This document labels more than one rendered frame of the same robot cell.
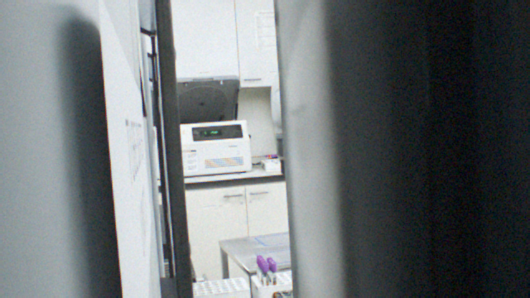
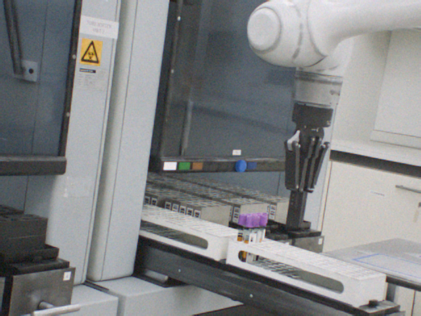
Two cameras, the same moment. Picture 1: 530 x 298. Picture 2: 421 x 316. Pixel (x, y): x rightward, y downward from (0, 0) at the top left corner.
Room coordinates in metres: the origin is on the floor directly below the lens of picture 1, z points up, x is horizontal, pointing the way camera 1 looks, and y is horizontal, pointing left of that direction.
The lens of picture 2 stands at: (0.01, -1.25, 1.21)
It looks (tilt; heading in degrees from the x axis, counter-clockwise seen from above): 6 degrees down; 49
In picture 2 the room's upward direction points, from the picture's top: 8 degrees clockwise
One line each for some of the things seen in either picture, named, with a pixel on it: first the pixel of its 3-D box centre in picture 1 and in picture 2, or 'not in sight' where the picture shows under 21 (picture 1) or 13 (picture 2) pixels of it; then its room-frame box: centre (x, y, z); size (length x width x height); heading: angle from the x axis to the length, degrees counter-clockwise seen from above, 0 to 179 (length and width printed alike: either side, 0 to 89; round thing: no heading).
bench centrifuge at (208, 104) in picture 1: (204, 125); not in sight; (3.81, 0.37, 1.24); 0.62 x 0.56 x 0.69; 11
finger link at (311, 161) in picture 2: not in sight; (307, 162); (1.26, -0.09, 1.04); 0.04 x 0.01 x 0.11; 101
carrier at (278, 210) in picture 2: not in sight; (285, 212); (1.64, 0.32, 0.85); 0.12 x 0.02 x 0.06; 10
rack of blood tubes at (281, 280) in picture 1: (314, 286); (301, 271); (1.25, -0.12, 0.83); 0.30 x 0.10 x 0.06; 101
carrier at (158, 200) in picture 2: not in sight; (168, 206); (1.31, 0.39, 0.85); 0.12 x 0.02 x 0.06; 11
